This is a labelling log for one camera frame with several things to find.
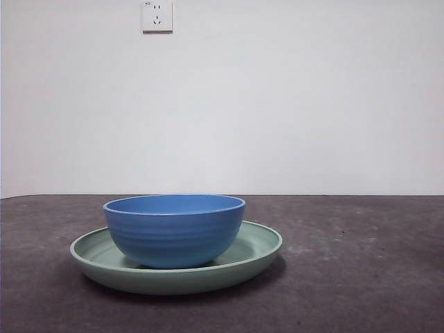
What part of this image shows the white wall socket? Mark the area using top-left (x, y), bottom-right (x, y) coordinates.
top-left (142, 0), bottom-right (174, 35)

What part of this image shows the green plate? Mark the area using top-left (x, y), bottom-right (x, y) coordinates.
top-left (69, 219), bottom-right (284, 296)

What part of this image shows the blue bowl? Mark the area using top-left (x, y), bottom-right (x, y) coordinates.
top-left (102, 194), bottom-right (247, 269)

